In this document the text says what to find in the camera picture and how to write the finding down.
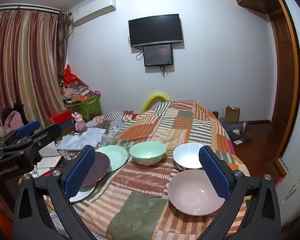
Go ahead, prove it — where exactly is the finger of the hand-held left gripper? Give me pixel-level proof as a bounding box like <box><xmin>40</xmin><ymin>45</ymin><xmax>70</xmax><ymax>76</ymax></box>
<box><xmin>0</xmin><ymin>120</ymin><xmax>40</xmax><ymax>143</ymax></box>
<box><xmin>20</xmin><ymin>123</ymin><xmax>63</xmax><ymax>158</ymax></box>

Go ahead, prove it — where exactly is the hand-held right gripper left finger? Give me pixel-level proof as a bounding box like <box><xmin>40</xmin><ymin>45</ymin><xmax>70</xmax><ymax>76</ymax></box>
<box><xmin>12</xmin><ymin>145</ymin><xmax>97</xmax><ymax>240</ymax></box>

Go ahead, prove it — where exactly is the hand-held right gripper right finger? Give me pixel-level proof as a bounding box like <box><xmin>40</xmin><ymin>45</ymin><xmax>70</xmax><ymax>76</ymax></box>
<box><xmin>199</xmin><ymin>145</ymin><xmax>282</xmax><ymax>240</ymax></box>

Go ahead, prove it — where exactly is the pink bowl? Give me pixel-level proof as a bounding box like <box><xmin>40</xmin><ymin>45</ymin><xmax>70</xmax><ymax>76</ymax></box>
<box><xmin>168</xmin><ymin>169</ymin><xmax>227</xmax><ymax>216</ymax></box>

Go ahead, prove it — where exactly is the green plate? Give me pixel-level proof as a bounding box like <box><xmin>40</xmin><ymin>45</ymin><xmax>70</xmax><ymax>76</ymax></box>
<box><xmin>95</xmin><ymin>145</ymin><xmax>128</xmax><ymax>172</ymax></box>

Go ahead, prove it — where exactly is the pink garment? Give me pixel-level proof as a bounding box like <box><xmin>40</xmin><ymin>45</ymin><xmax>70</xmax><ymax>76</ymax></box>
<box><xmin>4</xmin><ymin>111</ymin><xmax>23</xmax><ymax>135</ymax></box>

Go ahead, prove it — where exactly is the brown plate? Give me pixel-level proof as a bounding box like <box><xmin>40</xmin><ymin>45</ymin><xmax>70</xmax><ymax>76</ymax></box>
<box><xmin>81</xmin><ymin>152</ymin><xmax>111</xmax><ymax>187</ymax></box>

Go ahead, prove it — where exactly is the red box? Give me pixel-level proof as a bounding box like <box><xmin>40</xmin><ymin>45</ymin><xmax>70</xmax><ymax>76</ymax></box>
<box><xmin>47</xmin><ymin>110</ymin><xmax>74</xmax><ymax>130</ymax></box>

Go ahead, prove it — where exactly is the white plate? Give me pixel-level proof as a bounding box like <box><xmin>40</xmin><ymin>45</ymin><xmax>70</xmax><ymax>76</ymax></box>
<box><xmin>69</xmin><ymin>182</ymin><xmax>97</xmax><ymax>203</ymax></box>

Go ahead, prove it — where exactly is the white notebook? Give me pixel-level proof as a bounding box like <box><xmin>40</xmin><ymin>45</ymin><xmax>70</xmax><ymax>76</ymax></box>
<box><xmin>37</xmin><ymin>155</ymin><xmax>62</xmax><ymax>177</ymax></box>

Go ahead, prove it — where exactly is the white spotted bowl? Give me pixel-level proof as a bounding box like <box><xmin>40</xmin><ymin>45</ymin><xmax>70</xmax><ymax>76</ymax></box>
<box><xmin>173</xmin><ymin>143</ymin><xmax>210</xmax><ymax>172</ymax></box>

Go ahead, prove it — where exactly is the white cloth sheet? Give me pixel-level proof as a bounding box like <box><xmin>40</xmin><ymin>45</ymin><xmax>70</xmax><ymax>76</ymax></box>
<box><xmin>56</xmin><ymin>127</ymin><xmax>107</xmax><ymax>152</ymax></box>

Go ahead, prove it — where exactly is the pink toy figure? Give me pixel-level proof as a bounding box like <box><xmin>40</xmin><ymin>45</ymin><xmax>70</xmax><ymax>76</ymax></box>
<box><xmin>72</xmin><ymin>112</ymin><xmax>88</xmax><ymax>132</ymax></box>

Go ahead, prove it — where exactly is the grey cloth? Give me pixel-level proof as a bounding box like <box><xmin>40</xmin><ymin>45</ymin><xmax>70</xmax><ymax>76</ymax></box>
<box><xmin>219</xmin><ymin>117</ymin><xmax>252</xmax><ymax>142</ymax></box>

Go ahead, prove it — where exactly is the green box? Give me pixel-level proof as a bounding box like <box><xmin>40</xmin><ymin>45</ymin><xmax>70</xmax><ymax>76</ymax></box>
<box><xmin>66</xmin><ymin>95</ymin><xmax>102</xmax><ymax>123</ymax></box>

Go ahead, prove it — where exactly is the pile of papers and boxes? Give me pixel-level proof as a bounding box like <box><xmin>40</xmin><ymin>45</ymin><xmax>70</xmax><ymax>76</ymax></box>
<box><xmin>60</xmin><ymin>80</ymin><xmax>102</xmax><ymax>103</ymax></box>

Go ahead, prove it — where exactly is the checkered patchwork quilt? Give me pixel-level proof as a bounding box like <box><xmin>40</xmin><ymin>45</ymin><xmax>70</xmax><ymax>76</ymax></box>
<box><xmin>86</xmin><ymin>110</ymin><xmax>138</xmax><ymax>143</ymax></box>

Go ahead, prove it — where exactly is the cardboard box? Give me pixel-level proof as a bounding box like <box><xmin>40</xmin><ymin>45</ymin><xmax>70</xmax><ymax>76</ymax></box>
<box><xmin>225</xmin><ymin>106</ymin><xmax>241</xmax><ymax>123</ymax></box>

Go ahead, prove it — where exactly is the striped brown curtain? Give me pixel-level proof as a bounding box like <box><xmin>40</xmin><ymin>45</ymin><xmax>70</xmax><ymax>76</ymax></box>
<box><xmin>0</xmin><ymin>9</ymin><xmax>70</xmax><ymax>135</ymax></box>

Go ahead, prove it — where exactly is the red bag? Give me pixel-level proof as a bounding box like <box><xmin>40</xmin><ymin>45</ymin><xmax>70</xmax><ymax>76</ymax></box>
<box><xmin>63</xmin><ymin>64</ymin><xmax>83</xmax><ymax>85</ymax></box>

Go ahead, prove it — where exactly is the green bowl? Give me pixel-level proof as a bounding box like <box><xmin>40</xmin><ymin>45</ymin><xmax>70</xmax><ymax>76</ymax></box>
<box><xmin>129</xmin><ymin>141</ymin><xmax>167</xmax><ymax>166</ymax></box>

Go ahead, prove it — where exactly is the striped patchwork blanket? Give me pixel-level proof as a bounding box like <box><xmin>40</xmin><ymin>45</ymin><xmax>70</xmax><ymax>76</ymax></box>
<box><xmin>72</xmin><ymin>101</ymin><xmax>250</xmax><ymax>240</ymax></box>

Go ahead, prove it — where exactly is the white appliance with stickers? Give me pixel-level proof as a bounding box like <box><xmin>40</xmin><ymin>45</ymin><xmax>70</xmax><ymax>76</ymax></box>
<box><xmin>280</xmin><ymin>136</ymin><xmax>300</xmax><ymax>227</ymax></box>

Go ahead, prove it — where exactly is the brown floral curtain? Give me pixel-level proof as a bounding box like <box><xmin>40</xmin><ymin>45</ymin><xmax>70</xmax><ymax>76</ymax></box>
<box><xmin>59</xmin><ymin>9</ymin><xmax>71</xmax><ymax>80</ymax></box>

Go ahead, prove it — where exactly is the yellow foam tube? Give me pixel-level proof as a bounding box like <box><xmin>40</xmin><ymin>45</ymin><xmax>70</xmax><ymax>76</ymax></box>
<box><xmin>141</xmin><ymin>93</ymin><xmax>171</xmax><ymax>114</ymax></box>

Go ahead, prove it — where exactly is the small black monitor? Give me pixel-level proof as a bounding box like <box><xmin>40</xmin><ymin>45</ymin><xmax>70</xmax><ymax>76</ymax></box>
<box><xmin>143</xmin><ymin>44</ymin><xmax>174</xmax><ymax>67</ymax></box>

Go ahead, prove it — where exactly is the white air conditioner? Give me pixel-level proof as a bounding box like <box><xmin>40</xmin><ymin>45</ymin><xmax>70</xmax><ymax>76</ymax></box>
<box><xmin>70</xmin><ymin>0</ymin><xmax>117</xmax><ymax>27</ymax></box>

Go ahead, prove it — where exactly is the large black television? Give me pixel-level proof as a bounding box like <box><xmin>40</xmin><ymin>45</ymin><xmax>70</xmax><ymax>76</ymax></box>
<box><xmin>128</xmin><ymin>14</ymin><xmax>184</xmax><ymax>47</ymax></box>

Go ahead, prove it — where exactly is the wooden door frame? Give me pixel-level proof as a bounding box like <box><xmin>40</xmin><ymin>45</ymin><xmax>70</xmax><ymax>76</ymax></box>
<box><xmin>267</xmin><ymin>0</ymin><xmax>300</xmax><ymax>178</ymax></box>

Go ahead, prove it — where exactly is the white curtain rail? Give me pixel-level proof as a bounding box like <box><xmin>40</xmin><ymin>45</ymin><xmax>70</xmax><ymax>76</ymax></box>
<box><xmin>0</xmin><ymin>4</ymin><xmax>62</xmax><ymax>13</ymax></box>

